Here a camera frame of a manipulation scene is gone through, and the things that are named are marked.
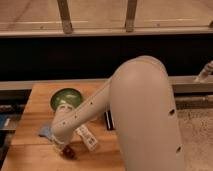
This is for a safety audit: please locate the dark red pepper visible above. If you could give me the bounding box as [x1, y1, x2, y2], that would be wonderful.
[63, 146, 76, 159]

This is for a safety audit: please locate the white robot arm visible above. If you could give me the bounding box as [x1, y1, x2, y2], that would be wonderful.
[51, 56, 185, 171]

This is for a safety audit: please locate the green ceramic bowl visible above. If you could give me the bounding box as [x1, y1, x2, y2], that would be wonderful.
[50, 88, 83, 110]

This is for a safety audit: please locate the blue sponge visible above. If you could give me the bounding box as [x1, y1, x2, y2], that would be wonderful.
[39, 123, 52, 140]

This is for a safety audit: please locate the black striped rectangular block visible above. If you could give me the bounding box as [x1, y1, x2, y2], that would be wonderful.
[104, 111, 115, 131]

